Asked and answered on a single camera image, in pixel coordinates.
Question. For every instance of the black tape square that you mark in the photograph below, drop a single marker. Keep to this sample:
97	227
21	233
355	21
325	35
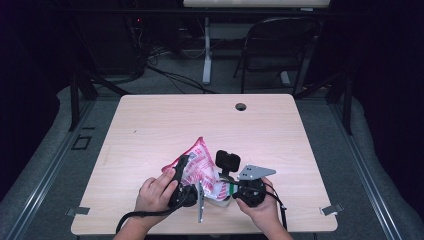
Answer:
73	146

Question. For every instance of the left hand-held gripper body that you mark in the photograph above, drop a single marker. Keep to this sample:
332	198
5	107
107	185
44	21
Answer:
185	196

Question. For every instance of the black folding chair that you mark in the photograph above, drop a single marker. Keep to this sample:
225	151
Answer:
278	63

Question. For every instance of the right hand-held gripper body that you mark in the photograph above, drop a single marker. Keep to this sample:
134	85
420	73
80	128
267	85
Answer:
251	191

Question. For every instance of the aluminium floor rail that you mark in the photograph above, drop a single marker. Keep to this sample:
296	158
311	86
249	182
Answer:
43	186
366	180

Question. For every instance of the pink and white plastic bag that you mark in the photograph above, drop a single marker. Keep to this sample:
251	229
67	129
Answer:
200	166

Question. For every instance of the black metal stand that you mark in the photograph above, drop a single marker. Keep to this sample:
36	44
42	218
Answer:
347	106
75	100

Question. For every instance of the dark computer tower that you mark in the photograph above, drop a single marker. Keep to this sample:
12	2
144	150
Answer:
110	46

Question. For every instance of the person's left hand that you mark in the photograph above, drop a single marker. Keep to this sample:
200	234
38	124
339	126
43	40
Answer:
153	196

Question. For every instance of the person's right hand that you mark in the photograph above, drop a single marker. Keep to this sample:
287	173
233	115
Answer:
266	210

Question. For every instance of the white desk with white legs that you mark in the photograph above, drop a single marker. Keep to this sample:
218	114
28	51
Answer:
207	60

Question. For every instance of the grey tape piece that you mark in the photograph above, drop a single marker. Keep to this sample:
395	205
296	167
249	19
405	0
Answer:
331	209
80	210

